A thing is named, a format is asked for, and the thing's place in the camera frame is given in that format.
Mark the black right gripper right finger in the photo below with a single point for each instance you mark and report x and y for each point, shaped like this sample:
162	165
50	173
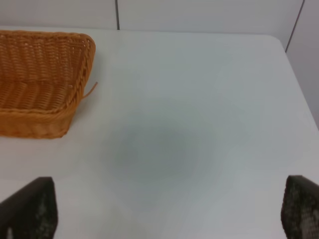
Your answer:
300	208

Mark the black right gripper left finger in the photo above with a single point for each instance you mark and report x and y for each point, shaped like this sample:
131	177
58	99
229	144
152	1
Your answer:
31	212

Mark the orange wicker basket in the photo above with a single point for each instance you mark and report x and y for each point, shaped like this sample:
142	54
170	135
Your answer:
43	76

